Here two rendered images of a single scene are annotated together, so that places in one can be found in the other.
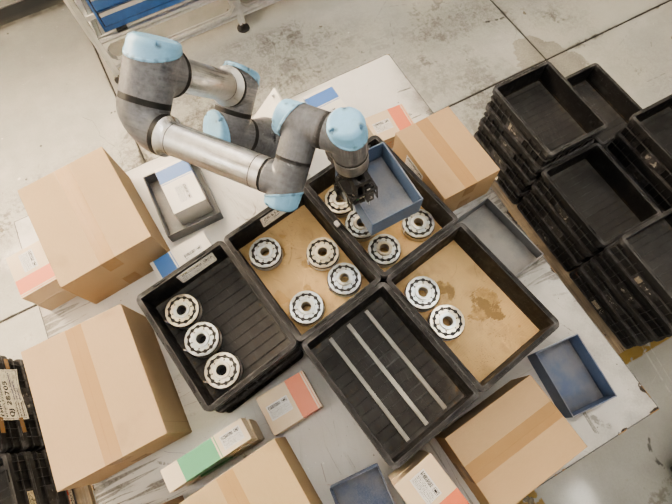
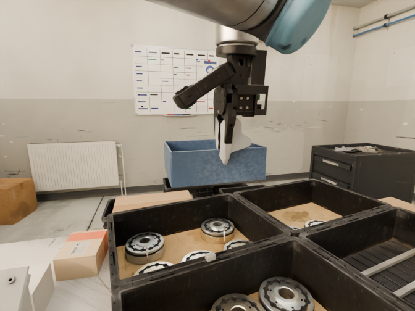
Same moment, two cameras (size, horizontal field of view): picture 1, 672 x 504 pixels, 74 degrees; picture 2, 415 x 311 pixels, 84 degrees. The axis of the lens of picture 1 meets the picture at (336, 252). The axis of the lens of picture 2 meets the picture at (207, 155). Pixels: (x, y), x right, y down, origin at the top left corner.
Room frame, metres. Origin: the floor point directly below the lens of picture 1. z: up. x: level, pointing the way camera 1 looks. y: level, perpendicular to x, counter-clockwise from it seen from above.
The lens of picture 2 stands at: (0.51, 0.39, 1.22)
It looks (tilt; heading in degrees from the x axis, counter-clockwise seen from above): 12 degrees down; 278
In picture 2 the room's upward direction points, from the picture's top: straight up
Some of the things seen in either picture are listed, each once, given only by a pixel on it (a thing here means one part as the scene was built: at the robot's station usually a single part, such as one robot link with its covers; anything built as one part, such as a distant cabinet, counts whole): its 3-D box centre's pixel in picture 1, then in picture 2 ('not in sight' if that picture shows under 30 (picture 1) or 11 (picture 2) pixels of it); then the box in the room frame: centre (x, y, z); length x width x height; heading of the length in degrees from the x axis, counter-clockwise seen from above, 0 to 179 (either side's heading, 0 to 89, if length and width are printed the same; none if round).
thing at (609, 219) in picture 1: (581, 210); not in sight; (0.80, -1.11, 0.31); 0.40 x 0.30 x 0.34; 23
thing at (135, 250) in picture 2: not in sight; (144, 242); (0.76, -0.15, 0.86); 0.10 x 0.10 x 0.01
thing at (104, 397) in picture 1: (109, 393); not in sight; (0.15, 0.70, 0.80); 0.40 x 0.30 x 0.20; 23
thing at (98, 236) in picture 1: (98, 225); not in sight; (0.70, 0.79, 0.80); 0.40 x 0.30 x 0.20; 28
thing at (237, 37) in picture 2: (352, 158); (236, 36); (0.53, -0.05, 1.34); 0.08 x 0.08 x 0.05
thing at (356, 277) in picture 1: (344, 278); (285, 296); (0.42, -0.02, 0.86); 0.10 x 0.10 x 0.01
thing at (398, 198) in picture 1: (377, 188); (210, 158); (0.58, -0.13, 1.11); 0.20 x 0.15 x 0.07; 23
